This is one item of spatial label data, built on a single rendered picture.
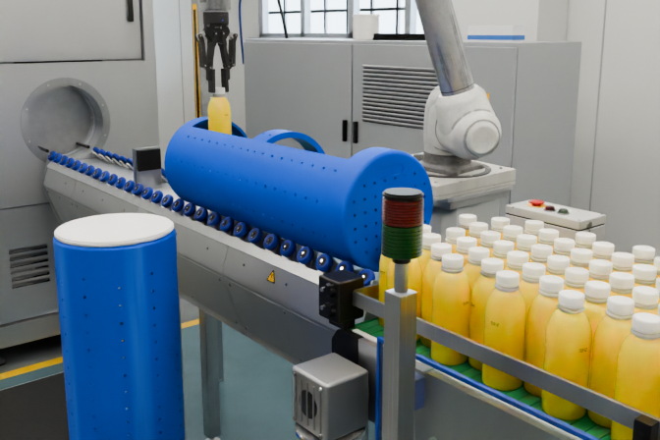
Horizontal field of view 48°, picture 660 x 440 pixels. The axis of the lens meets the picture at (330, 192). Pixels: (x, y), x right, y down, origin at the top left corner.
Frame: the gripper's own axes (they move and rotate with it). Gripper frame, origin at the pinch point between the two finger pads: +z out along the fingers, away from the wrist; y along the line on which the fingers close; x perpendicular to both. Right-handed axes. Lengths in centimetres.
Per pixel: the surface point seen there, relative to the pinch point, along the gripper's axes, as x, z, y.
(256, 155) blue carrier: 36.8, 17.0, 10.7
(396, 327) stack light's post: 118, 31, 38
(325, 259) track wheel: 65, 38, 10
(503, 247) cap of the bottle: 111, 27, 3
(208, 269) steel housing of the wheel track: 13, 53, 13
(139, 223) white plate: 30, 32, 40
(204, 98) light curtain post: -67, 11, -32
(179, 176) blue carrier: -1.4, 27.6, 13.7
